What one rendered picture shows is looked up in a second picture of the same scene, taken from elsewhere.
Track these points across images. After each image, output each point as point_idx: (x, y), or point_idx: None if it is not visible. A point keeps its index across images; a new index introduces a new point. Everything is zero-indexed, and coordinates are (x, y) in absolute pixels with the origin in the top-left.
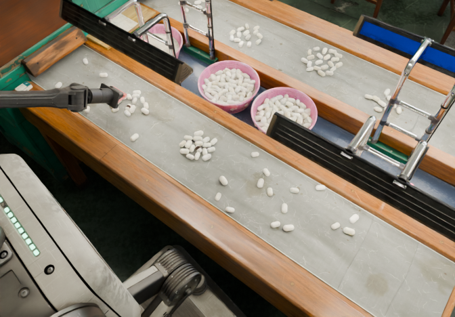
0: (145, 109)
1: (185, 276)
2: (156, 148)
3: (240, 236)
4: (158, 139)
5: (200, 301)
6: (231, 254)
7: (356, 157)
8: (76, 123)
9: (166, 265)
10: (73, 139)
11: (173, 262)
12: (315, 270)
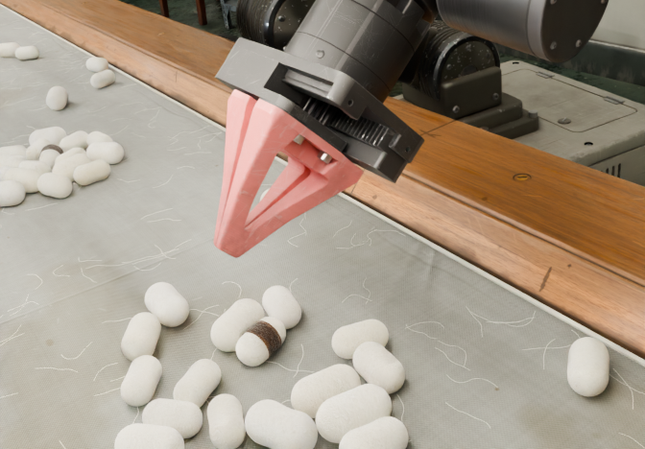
0: (155, 293)
1: None
2: (208, 177)
3: (115, 28)
4: (179, 203)
5: None
6: (155, 14)
7: None
8: (631, 246)
9: None
10: (620, 178)
11: None
12: (31, 29)
